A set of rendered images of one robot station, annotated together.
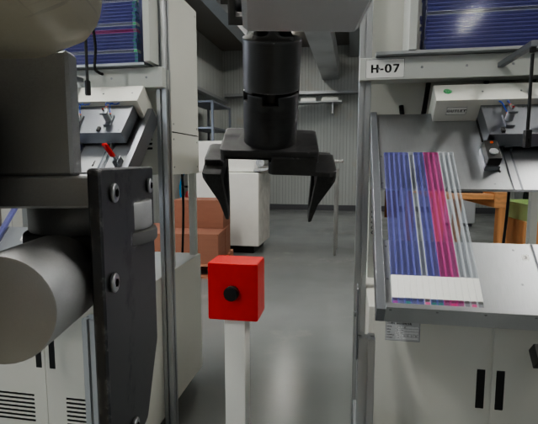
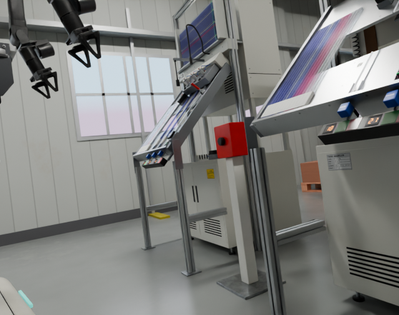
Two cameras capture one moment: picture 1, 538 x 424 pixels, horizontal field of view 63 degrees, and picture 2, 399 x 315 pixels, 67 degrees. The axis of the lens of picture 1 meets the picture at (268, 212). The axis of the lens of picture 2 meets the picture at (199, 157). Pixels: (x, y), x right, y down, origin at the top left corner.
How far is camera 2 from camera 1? 1.05 m
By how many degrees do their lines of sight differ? 51
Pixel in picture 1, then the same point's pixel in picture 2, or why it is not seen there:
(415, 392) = (356, 212)
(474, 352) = (398, 174)
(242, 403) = (237, 208)
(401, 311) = (260, 124)
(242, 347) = (233, 174)
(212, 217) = not seen: hidden behind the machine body
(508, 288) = (330, 92)
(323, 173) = (77, 36)
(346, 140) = not seen: outside the picture
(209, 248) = not seen: hidden behind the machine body
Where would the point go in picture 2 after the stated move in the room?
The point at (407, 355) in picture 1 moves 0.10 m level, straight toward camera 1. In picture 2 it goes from (346, 181) to (324, 185)
